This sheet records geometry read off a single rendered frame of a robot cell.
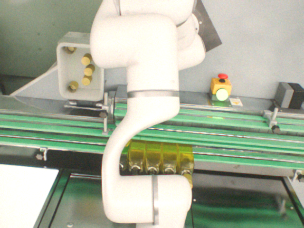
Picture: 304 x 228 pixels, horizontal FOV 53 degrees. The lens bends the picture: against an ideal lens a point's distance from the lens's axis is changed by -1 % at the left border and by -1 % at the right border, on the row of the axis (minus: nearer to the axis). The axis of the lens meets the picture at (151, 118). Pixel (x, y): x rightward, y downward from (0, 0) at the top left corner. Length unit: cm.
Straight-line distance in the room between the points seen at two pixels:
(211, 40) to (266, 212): 67
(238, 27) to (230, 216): 70
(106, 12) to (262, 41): 83
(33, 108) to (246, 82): 87
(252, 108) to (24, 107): 90
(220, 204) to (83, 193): 51
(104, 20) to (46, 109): 83
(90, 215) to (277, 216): 68
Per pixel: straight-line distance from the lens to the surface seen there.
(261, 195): 134
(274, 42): 129
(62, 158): 139
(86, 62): 121
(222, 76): 123
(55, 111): 128
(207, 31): 116
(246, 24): 124
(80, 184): 120
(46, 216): 110
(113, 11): 58
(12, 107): 135
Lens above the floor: 193
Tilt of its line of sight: 60 degrees down
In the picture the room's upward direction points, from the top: 176 degrees counter-clockwise
